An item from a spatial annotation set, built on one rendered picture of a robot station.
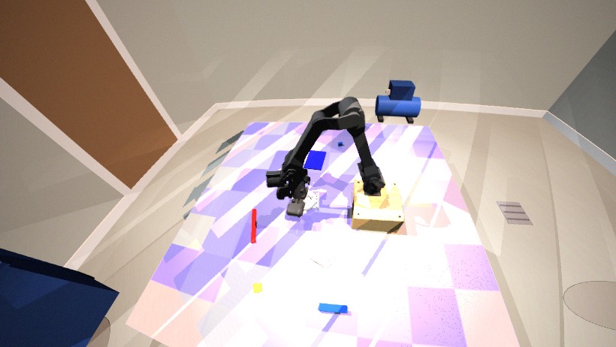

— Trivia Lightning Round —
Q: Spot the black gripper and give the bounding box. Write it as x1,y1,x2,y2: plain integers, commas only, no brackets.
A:
286,176,310,216

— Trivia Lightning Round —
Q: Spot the blue flat plate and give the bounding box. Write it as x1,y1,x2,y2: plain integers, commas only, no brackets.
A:
303,150,326,170

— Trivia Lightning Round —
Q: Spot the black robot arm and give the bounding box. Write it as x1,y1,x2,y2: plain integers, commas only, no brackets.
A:
266,96,386,201

